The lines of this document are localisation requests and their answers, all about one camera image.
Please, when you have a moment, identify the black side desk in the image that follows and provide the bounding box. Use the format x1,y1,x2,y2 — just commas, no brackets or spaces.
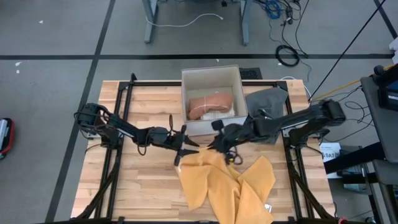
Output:
323,76,398,224

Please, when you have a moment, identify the mustard yellow towel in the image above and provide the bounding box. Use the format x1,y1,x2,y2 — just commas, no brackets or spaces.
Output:
175,146,277,224

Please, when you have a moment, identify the coiled black cable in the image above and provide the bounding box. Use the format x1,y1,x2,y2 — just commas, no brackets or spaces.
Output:
275,45,301,68

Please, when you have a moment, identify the white crumpled sheet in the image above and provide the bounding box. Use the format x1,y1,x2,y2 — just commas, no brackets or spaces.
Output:
388,37,398,65

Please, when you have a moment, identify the black floor cable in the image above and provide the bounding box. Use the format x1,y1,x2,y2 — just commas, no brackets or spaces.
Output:
269,0,312,60

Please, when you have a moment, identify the beige fabric storage box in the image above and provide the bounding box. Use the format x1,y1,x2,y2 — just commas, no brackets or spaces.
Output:
181,64,249,137

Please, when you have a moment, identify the white plaid kitchen towel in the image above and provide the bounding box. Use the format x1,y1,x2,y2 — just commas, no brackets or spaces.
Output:
200,108,236,121

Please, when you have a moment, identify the white printed paper box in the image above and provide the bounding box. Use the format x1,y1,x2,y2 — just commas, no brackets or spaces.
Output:
318,142,342,180

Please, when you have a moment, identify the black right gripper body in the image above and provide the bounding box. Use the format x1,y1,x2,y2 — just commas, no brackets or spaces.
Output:
210,119,255,151

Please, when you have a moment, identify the yellow cable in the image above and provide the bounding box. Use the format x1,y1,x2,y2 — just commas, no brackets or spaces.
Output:
310,64,395,102

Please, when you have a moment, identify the pink striped towel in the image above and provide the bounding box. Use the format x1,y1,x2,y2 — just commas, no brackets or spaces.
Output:
188,92,234,121

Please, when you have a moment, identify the blue cable bundle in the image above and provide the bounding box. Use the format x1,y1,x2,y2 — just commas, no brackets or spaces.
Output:
264,0,282,19

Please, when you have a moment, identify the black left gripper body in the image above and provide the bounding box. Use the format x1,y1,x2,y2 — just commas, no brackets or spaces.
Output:
148,124,188,167

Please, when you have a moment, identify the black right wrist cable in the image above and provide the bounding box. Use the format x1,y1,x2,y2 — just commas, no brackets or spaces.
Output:
225,148,244,166

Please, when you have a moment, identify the white floor cable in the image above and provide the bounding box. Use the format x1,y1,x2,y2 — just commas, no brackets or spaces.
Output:
145,12,224,29

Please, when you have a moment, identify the dark grey towel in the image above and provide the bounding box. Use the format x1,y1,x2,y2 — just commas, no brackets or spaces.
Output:
244,86,289,146

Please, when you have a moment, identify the long thin black pole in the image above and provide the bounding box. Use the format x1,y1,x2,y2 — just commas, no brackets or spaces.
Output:
309,0,387,100

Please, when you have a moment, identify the black perforated floor plate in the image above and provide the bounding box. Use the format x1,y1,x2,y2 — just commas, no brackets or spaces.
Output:
239,67,263,80

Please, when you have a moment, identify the red and black bag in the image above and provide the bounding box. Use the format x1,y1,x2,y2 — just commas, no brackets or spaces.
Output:
0,117,16,160

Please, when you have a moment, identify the grey desk leg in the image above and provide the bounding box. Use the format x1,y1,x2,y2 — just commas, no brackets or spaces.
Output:
142,0,159,44
238,0,251,46

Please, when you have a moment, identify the black electronics case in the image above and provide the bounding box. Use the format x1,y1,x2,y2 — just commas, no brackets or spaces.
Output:
373,63,398,111

